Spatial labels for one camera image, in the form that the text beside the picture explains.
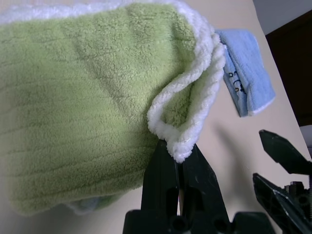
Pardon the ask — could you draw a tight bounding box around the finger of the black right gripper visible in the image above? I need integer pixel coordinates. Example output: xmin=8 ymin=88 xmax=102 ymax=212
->
xmin=258 ymin=129 xmax=312 ymax=176
xmin=252 ymin=173 xmax=306 ymax=234

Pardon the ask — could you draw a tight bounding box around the green terry towel white trim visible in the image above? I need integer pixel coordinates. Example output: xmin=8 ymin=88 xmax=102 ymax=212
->
xmin=0 ymin=0 xmax=227 ymax=217

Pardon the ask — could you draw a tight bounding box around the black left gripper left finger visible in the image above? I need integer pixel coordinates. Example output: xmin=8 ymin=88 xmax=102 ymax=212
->
xmin=140 ymin=139 xmax=182 ymax=218

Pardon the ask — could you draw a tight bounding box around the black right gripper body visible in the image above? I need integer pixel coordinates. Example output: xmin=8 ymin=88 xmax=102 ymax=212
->
xmin=283 ymin=179 xmax=312 ymax=234

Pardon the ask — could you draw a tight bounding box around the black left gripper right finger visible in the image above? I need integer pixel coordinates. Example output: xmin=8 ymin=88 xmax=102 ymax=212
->
xmin=181 ymin=143 xmax=230 ymax=222

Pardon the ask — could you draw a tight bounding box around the folded light blue towel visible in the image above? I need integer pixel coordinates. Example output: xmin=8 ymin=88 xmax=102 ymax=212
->
xmin=215 ymin=29 xmax=276 ymax=117

